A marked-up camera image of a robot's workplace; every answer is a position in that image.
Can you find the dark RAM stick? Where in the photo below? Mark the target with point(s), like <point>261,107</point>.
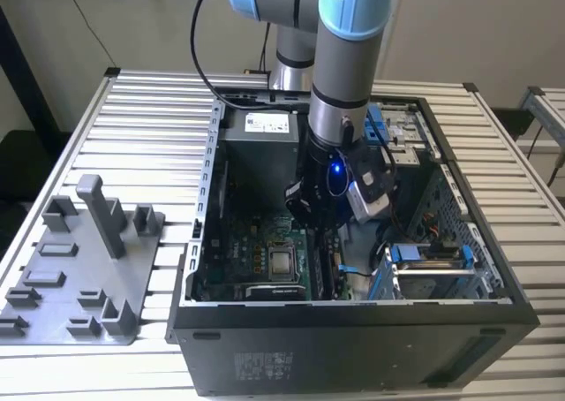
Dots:
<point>330,264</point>
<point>318,268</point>

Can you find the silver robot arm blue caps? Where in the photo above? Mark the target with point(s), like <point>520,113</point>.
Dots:
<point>344,65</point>

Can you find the grey power supply unit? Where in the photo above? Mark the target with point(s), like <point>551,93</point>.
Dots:
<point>260,167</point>

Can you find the blue drive carrier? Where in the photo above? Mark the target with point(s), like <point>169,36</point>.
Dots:
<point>375,123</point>

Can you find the silver CPU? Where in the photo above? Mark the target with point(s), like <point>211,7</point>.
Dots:
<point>282,265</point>

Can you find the grey metal drive cage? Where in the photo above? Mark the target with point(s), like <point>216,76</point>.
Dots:
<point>406,149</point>

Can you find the green motherboard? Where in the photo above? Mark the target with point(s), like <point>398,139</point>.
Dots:
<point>243,251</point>

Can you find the black graphics card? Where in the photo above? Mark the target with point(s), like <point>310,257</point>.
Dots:
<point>276,291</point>

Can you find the hard disk in blue carrier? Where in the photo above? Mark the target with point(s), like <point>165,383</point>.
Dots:
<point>424,268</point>

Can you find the black open PC case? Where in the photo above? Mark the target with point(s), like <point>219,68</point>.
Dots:
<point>353,357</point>

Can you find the black table corner cap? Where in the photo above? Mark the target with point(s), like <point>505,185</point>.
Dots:
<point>112,71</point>
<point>470,87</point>

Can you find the metal slat side table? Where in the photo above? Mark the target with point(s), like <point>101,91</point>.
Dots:
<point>545,109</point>

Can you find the grey plastic parts rack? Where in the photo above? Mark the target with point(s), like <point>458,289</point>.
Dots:
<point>79,277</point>

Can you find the black stand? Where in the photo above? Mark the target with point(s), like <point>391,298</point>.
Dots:
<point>22,65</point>

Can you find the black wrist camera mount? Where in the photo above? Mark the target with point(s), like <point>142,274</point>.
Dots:
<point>366,162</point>

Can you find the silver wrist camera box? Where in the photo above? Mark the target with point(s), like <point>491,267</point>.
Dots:
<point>371,202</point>

